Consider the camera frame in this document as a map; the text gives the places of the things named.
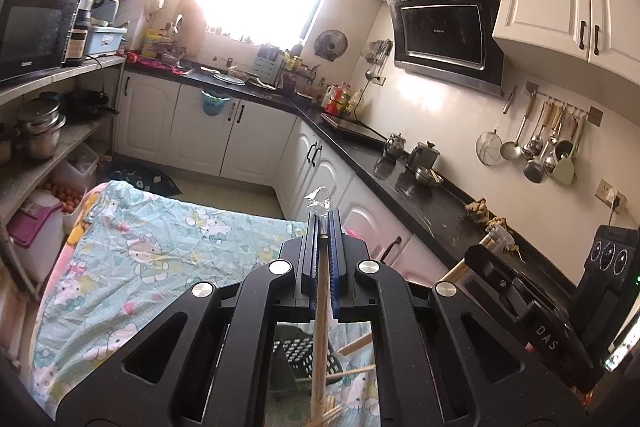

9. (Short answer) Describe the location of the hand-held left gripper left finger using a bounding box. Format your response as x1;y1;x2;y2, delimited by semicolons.
55;211;321;427

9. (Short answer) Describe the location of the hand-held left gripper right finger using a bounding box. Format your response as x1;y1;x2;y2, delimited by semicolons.
327;209;588;427

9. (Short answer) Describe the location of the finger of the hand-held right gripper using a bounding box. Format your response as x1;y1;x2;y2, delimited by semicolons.
462;244;538;323

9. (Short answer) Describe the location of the plain wooden chopstick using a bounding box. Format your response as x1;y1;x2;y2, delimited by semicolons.
309;229;332;427
440;227;516;290

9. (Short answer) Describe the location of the clear plastic chopstick wrapper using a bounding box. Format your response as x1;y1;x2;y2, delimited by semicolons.
304;186;333;220

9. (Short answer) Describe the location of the green plastic utensil basket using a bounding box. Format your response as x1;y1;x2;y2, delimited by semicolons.
272;324;351;395

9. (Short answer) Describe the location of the bunch of wooden chopsticks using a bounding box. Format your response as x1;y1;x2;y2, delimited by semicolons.
297;334;376;427

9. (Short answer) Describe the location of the row of hanging kitchen utensils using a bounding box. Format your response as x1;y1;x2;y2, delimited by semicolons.
500;97;588;188

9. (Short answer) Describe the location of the ginger root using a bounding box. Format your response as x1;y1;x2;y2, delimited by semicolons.
464;199;516;233

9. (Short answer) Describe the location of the steel bowl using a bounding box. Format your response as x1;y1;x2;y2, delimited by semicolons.
414;167;445;186

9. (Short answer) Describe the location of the steel kettle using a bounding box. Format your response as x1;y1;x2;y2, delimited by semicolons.
405;141;442;172

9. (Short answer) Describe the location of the black induction cooktop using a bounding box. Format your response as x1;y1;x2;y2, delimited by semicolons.
320;112;388;145

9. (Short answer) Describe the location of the steel teapot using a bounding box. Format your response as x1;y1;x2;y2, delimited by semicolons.
382;132;408;160

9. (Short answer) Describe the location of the printed blanket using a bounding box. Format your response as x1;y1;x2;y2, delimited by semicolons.
30;181;381;423

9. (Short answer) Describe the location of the red sauce bottle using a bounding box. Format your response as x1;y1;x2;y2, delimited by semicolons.
332;84;351;115

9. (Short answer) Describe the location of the yellow oil bottle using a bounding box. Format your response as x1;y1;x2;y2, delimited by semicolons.
347;89;366;118

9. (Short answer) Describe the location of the blue hanging bin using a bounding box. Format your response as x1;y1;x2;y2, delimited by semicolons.
201;89;232;118

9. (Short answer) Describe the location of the black dish rack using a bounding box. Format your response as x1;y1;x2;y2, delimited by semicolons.
280;52;321;95

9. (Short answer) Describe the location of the black bag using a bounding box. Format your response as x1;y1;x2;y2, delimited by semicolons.
105;159;183;198

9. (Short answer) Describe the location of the blue drawer organizer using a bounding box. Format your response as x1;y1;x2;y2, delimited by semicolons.
252;57;281;80

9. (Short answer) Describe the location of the black range hood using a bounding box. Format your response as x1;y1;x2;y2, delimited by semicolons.
370;0;506;98

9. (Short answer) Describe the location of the white plastic storage bin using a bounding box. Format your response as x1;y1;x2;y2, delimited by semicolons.
50;142;101;198

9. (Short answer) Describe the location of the pale cutting board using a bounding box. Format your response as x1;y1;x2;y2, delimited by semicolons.
175;0;208;58

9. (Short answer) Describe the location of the black frying pan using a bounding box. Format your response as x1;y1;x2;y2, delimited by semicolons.
65;89;121;118

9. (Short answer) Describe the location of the pink lidded storage box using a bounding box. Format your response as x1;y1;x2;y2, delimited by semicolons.
5;192;66;283

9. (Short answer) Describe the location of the blue plastic container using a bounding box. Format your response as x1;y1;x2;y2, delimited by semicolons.
82;24;128;58

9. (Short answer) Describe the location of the stone shelf unit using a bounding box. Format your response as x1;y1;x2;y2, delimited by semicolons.
0;54;126;228

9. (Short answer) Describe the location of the black microwave oven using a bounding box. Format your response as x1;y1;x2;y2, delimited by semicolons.
0;0;82;82

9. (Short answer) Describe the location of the wire mesh strainer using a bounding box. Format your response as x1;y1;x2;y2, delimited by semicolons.
475;129;506;166

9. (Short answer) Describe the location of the wall socket with plug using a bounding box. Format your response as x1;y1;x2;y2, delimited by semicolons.
596;178;628;212

